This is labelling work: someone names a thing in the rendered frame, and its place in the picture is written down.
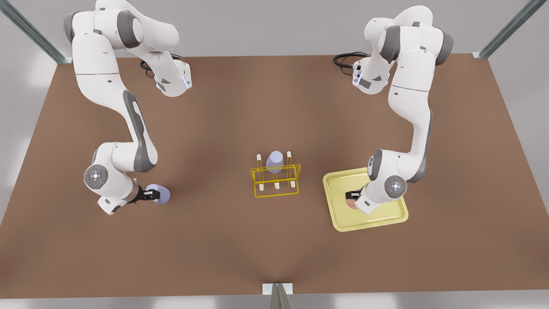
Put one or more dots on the pink cup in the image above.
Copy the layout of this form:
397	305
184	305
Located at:
351	203

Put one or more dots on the lavender cup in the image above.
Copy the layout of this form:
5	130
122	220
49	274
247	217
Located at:
161	194
274	162

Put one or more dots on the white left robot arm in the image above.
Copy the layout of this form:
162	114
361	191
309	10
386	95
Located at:
411	86

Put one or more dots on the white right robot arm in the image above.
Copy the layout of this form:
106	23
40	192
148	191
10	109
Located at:
101	64

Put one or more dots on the yellow square tray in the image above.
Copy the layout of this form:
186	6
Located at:
343	214

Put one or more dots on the silver frame post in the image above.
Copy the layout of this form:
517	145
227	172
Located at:
32	30
279	296
508	30

